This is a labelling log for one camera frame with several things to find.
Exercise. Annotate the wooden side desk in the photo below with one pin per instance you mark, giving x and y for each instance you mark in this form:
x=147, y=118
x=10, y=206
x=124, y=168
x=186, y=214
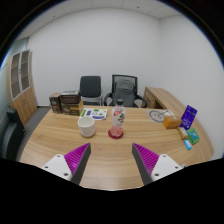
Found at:
x=163, y=98

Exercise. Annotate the tan small box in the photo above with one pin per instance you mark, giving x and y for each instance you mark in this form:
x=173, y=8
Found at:
x=182, y=133

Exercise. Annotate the tall dark brown box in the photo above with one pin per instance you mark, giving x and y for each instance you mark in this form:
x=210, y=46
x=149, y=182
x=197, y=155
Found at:
x=55, y=102

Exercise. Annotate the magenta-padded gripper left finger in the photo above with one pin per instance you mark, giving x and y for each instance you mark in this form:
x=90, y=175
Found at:
x=58, y=165

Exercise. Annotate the clear black-capped drink bottle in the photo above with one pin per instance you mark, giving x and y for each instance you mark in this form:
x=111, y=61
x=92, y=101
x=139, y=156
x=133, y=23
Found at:
x=118, y=118

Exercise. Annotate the purple upright box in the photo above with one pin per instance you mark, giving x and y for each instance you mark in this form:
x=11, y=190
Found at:
x=189, y=116

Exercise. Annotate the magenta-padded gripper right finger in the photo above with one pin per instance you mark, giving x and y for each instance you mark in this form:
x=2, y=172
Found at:
x=165, y=166

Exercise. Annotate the wooden glass-door cabinet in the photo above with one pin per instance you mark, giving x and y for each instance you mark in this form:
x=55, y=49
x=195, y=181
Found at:
x=23, y=103

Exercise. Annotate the black cardboard box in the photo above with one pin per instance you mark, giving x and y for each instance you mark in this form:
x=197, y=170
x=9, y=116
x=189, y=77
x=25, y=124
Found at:
x=70, y=97

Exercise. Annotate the orange wooden box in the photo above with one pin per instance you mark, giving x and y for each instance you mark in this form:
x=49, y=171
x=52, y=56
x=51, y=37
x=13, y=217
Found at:
x=171, y=122

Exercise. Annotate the grey backpack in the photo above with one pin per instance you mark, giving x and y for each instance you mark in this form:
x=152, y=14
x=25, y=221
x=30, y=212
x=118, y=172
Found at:
x=124, y=93

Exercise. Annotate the flat round red coaster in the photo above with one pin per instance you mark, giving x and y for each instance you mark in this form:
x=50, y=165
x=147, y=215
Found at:
x=110, y=135

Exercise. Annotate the brown box with tan side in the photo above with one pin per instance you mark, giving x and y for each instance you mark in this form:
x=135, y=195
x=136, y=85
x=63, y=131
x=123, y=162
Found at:
x=71, y=109

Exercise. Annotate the white patterned cup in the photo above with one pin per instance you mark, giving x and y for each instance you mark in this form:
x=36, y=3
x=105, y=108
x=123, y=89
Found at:
x=86, y=128

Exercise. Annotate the sheet with round print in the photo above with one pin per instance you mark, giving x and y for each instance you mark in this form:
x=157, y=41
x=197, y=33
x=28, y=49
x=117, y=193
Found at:
x=156, y=115

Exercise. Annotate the black leather sofa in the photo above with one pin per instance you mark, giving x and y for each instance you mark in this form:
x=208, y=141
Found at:
x=11, y=136

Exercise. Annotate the black mesh office chair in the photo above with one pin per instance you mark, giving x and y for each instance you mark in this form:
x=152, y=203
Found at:
x=140, y=98

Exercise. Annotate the dark grey office chair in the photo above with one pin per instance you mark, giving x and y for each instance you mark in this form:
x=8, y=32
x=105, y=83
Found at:
x=90, y=87

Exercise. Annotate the green small box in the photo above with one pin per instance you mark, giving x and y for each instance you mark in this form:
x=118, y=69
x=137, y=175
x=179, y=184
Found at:
x=193, y=136

